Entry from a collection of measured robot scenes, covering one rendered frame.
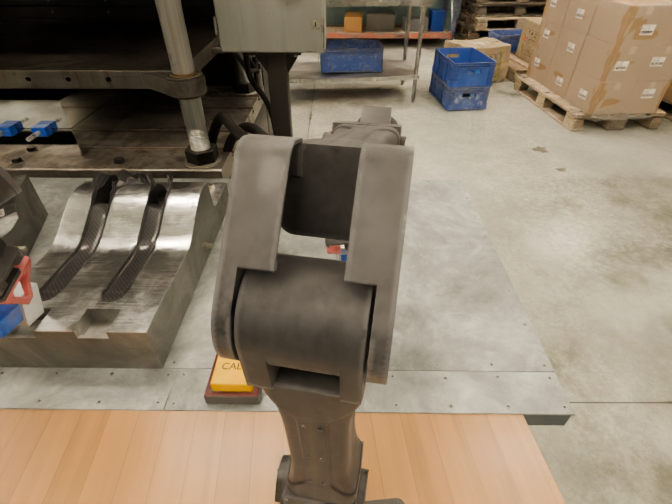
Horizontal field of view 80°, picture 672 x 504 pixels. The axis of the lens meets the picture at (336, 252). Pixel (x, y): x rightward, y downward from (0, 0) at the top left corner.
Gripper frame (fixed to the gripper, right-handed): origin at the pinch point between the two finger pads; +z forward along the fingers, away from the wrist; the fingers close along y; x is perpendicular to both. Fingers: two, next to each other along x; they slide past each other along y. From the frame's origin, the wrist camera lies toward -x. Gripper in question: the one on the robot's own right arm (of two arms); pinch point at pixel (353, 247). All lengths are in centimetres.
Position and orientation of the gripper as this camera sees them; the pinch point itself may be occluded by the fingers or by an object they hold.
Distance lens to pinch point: 65.4
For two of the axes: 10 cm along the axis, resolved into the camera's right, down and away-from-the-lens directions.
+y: -9.9, 0.7, -1.0
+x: 1.0, 9.1, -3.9
